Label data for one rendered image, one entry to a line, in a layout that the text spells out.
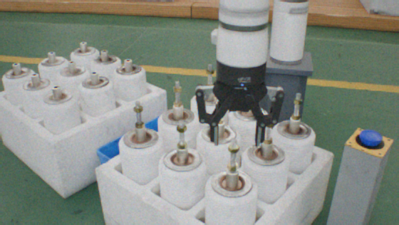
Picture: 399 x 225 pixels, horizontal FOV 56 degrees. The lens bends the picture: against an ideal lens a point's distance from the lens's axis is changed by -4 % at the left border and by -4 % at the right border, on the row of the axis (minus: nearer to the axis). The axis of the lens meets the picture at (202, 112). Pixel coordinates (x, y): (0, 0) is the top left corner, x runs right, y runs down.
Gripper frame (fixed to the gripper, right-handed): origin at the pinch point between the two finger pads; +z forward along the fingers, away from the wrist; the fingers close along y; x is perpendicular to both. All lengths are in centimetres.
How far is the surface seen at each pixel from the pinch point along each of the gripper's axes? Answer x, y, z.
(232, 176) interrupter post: -1.0, -0.4, 7.7
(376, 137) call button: 3.9, 25.6, 2.2
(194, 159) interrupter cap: 6.8, -7.3, 10.0
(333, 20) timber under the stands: 179, 70, 32
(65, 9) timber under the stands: 208, -106, 35
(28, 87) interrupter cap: 38, -54, 10
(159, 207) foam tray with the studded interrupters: 1.0, -14.0, 17.3
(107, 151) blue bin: 30, -32, 26
